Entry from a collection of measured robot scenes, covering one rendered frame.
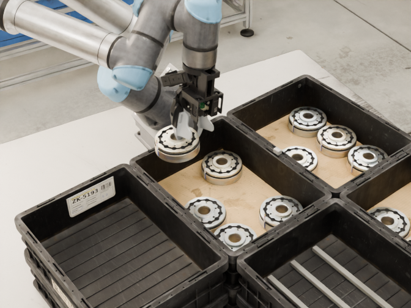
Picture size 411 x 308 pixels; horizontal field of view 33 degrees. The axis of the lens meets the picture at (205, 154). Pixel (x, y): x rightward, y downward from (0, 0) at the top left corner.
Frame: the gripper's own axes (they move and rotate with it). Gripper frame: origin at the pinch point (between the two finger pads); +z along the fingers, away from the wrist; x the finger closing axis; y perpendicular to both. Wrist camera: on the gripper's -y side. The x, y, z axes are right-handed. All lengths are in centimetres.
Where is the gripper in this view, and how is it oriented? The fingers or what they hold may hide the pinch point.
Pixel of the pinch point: (187, 134)
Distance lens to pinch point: 159.7
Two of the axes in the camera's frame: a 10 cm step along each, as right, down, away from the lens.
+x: 7.8, -3.1, 5.4
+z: -0.8, 8.1, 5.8
